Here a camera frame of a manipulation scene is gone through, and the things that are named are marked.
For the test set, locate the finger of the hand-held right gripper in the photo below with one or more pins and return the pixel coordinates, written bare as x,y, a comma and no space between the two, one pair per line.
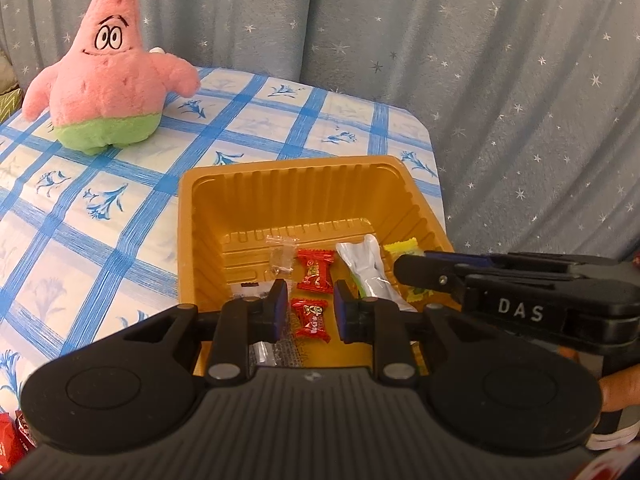
475,259
420,272

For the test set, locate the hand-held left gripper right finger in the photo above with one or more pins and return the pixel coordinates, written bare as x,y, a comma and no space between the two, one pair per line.
341,312

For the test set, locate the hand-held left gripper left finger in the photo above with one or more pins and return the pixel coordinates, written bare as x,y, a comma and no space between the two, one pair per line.
280,312

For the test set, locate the yellow green candy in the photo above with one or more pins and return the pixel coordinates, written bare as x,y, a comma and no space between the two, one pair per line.
402,249

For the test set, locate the red candy with gold print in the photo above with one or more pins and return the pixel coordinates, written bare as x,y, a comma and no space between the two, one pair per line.
310,320

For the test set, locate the clear packet of black seeds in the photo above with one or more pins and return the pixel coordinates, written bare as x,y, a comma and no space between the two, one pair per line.
270,355

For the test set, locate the silver green snack wrapper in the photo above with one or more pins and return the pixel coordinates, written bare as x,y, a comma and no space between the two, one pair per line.
367,270

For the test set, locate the small clear-wrapped brown candy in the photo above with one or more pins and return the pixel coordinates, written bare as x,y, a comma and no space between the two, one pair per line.
281,260

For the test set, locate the yellow plastic tray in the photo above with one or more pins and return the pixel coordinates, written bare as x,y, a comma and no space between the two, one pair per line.
300,195

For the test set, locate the person's right hand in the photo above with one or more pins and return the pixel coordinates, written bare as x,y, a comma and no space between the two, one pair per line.
622,392

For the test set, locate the shiny red candy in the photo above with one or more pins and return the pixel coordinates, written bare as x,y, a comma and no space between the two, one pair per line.
315,272

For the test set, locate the red white printed cloth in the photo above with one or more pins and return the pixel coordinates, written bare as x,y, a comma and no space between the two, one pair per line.
605,467

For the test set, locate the blue checked tablecloth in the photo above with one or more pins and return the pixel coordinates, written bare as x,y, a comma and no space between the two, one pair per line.
100,220

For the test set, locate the grey star-patterned curtain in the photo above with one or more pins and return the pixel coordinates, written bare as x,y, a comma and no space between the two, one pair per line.
450,35

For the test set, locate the small dark red candy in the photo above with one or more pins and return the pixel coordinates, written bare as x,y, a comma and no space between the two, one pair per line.
26,430

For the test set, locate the pink star plush toy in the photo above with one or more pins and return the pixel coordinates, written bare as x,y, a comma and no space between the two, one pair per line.
110,85

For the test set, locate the long red snack packet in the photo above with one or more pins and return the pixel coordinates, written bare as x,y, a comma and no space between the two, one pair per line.
7,442

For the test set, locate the green leaf-patterned cushion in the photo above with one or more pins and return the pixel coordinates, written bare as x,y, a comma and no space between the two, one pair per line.
10,105

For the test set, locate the beige pillow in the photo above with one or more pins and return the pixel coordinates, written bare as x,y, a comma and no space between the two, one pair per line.
6,72

